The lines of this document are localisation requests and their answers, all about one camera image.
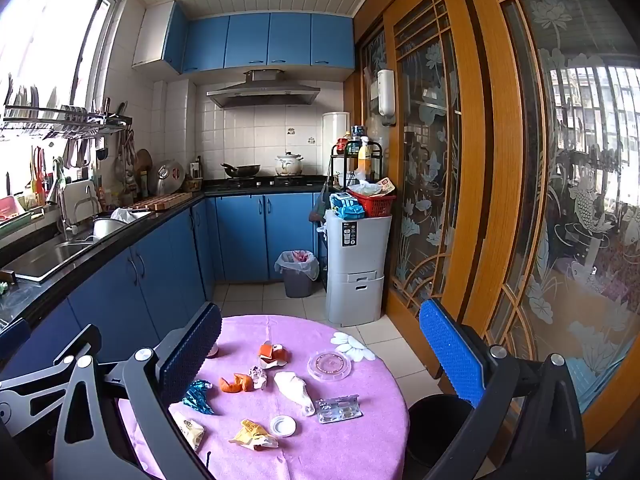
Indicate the steel kitchen sink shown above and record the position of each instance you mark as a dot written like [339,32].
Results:
[47,257]

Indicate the blue base cabinets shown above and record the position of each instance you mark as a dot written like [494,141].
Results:
[240,240]

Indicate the metal bowl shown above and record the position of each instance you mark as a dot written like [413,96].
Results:
[107,228]

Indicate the steel faucet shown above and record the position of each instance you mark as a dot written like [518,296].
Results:
[62,210]

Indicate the yellow spray bottle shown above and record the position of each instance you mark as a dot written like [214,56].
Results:
[365,160]

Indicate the grey bin with plastic liner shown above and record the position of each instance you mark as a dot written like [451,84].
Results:
[298,280]

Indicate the white plastic bag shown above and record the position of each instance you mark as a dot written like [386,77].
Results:
[292,389]

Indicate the black wok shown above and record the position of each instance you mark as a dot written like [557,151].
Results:
[241,170]

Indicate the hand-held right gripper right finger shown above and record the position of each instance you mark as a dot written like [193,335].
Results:
[450,355]

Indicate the blue foil wrapper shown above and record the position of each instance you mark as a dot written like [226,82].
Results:
[196,399]

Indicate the steel range hood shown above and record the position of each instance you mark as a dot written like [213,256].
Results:
[262,92]

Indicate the orange and white paper wrapper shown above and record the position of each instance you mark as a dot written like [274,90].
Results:
[272,353]

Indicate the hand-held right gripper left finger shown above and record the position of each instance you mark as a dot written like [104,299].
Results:
[192,355]

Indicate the silver pot lid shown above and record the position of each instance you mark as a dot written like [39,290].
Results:
[167,177]

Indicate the white cooking pot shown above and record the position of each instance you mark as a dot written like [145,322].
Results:
[288,165]

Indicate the wooden cutting board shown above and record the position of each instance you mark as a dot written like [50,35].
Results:
[160,202]

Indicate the kitchen window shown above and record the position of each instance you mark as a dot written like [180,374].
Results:
[50,35]

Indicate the hanging mesh bag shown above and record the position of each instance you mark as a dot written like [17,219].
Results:
[320,207]

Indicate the black metal shelf rack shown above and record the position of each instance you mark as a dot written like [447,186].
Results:
[331,170]

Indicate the purple tablecloth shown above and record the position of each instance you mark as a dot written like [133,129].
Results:
[320,450]

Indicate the yellow snack wrapper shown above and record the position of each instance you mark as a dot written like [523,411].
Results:
[252,435]

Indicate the white wall dispenser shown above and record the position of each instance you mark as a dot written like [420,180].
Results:
[386,95]

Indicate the blue packets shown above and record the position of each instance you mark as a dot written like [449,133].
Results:
[347,206]

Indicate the pink plastic container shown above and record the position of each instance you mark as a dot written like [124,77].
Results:
[11,208]

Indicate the orange peel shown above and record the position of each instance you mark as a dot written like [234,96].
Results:
[232,384]

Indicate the small white cap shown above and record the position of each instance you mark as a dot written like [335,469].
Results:
[283,426]

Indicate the metal dish rack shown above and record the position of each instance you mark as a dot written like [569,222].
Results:
[65,120]

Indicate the silver blister pack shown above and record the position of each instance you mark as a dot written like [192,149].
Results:
[338,408]

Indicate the crumpled white paper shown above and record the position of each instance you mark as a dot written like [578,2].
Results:
[258,376]

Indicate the black waste bin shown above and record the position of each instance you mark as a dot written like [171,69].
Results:
[440,435]

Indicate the clear plastic lid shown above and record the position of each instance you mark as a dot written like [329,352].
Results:
[328,364]

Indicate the white cylindrical appliance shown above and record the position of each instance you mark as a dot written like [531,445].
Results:
[335,135]

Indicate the blue wall cabinets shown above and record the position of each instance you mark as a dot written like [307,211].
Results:
[290,42]

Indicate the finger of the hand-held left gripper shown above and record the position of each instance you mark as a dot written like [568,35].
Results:
[12,336]
[47,370]

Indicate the white snack packet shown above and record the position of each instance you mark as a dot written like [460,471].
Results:
[190,430]

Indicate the wooden frosted glass sliding door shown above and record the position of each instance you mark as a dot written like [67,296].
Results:
[500,160]
[400,185]

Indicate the red plastic basket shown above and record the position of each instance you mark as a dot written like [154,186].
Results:
[374,205]

